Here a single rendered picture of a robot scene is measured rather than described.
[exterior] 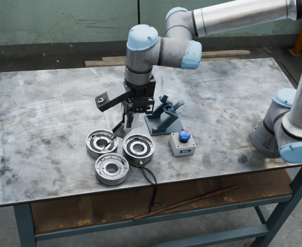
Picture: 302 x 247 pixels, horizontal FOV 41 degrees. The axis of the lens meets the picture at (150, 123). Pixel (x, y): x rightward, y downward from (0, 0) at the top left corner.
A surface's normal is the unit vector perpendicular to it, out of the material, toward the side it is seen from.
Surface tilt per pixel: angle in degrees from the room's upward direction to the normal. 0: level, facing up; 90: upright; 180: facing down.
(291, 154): 97
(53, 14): 90
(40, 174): 0
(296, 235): 0
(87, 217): 0
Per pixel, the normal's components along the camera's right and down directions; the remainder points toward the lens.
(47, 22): 0.25, 0.72
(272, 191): 0.13, -0.69
